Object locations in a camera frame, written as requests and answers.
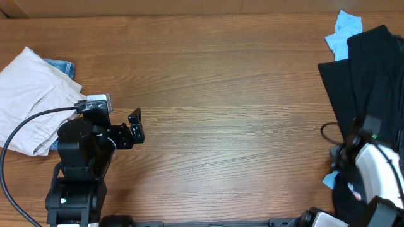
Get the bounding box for blue denim jeans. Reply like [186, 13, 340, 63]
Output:
[44, 59, 75, 80]

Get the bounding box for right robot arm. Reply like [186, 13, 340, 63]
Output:
[289, 115, 403, 227]

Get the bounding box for beige folded trousers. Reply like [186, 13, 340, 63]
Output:
[1, 47, 86, 156]

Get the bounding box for left black cable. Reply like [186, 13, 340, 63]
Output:
[0, 100, 88, 227]

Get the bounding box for black cable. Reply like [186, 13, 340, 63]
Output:
[0, 100, 88, 227]
[320, 122, 343, 146]

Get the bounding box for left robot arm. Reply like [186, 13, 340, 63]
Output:
[45, 108, 145, 226]

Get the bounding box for right black cable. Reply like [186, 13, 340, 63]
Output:
[320, 122, 343, 146]

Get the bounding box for light blue cloth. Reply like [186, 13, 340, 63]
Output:
[324, 10, 363, 61]

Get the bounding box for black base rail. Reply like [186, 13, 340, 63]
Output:
[99, 215, 300, 227]

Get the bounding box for black garment pile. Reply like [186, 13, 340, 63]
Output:
[318, 25, 403, 222]

